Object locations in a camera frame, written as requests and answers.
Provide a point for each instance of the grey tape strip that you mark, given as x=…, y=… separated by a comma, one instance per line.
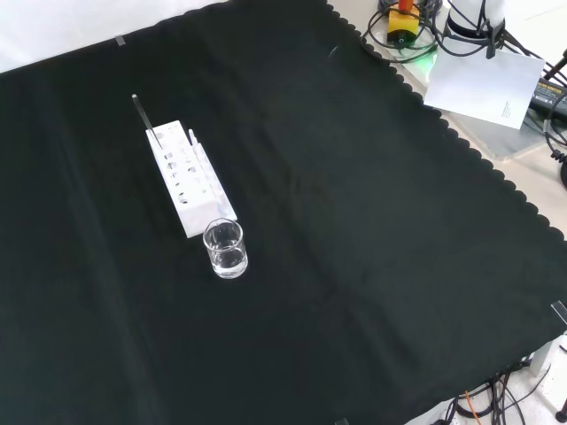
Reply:
x=120, y=40

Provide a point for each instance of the black bench cloth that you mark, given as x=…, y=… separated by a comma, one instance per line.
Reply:
x=354, y=177

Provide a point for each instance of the white metal bracket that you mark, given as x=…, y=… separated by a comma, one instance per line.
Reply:
x=542, y=360

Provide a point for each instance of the small clear glass beaker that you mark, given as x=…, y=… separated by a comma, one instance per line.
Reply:
x=226, y=259

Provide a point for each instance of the black tripod leg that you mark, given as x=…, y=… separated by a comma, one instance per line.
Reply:
x=556, y=67

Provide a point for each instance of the yellow stop button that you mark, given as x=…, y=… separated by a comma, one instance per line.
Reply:
x=403, y=22

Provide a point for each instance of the black power adapter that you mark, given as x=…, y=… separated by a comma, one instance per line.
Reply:
x=549, y=95

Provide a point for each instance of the pale white board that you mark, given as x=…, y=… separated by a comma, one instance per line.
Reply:
x=483, y=84

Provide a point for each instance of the white test tube rack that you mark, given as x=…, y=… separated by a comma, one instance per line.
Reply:
x=195, y=217

